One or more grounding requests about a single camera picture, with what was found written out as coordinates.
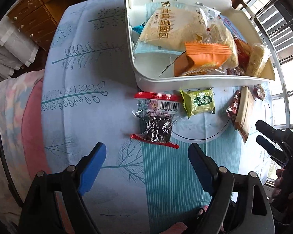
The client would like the green label rice crisp bar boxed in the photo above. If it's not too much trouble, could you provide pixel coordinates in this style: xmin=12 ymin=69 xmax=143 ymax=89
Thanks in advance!
xmin=245 ymin=43 xmax=271 ymax=77

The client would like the white plastic storage bin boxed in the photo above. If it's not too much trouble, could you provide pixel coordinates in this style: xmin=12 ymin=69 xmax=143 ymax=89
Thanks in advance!
xmin=122 ymin=0 xmax=276 ymax=93

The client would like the clear rice cake bag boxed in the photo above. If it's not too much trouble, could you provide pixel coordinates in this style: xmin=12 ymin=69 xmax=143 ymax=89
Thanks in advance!
xmin=209 ymin=17 xmax=239 ymax=68

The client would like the Calleton bread package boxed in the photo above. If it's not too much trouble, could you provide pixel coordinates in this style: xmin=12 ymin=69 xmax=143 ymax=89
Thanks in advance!
xmin=134 ymin=1 xmax=208 ymax=55

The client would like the person right hand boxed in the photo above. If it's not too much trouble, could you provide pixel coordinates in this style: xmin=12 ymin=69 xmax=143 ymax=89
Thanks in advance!
xmin=269 ymin=169 xmax=285 ymax=202

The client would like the small dark plum packet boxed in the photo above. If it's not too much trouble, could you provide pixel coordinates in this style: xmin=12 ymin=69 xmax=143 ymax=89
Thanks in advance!
xmin=253 ymin=85 xmax=266 ymax=101

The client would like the brown paper snack packet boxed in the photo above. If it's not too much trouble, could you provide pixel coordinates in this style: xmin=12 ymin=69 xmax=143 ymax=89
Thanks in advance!
xmin=234 ymin=86 xmax=254 ymax=143

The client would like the red patterned snack packet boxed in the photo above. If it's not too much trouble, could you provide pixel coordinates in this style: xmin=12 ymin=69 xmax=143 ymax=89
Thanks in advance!
xmin=226 ymin=90 xmax=241 ymax=124

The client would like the green small snack packet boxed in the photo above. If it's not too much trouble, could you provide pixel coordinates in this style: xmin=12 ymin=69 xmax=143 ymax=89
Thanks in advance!
xmin=180 ymin=89 xmax=215 ymax=119

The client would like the red dried plum packet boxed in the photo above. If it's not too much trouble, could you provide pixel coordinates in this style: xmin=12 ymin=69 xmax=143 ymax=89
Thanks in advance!
xmin=131 ymin=91 xmax=182 ymax=149

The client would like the red orange cracker packet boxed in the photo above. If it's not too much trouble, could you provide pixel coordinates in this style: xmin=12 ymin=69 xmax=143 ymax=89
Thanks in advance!
xmin=234 ymin=38 xmax=252 ymax=70

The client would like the blue white biscuit packet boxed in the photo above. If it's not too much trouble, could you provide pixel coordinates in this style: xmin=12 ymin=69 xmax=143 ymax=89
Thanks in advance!
xmin=219 ymin=14 xmax=247 ymax=42

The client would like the orange snack packet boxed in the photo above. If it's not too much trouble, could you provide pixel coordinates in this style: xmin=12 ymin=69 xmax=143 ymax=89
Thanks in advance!
xmin=173 ymin=42 xmax=231 ymax=77

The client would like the wooden desk with drawers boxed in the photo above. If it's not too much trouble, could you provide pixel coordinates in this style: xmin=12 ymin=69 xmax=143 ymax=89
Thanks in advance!
xmin=7 ymin=0 xmax=87 ymax=51

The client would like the black cable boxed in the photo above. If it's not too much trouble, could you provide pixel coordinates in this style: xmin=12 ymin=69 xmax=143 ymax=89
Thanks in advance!
xmin=0 ymin=104 xmax=24 ymax=208

